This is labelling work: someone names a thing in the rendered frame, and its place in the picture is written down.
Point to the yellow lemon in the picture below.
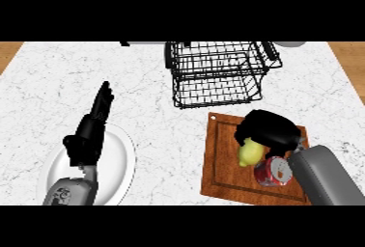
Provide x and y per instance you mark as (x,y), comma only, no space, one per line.
(250,153)

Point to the red can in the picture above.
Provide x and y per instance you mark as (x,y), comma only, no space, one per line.
(272,172)

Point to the pale grey appliance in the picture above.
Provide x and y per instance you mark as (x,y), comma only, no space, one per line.
(291,43)

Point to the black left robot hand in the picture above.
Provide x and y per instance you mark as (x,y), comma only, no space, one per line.
(90,128)

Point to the white appliance with black foot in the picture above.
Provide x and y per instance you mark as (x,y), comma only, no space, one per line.
(142,42)

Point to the brown wooden cutting board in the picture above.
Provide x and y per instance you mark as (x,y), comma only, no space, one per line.
(223,160)

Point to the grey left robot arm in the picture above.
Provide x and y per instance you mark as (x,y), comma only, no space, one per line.
(71,189)

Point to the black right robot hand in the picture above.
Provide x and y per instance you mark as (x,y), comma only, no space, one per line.
(268,130)

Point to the white plate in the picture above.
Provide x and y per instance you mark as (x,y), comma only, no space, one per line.
(115,160)

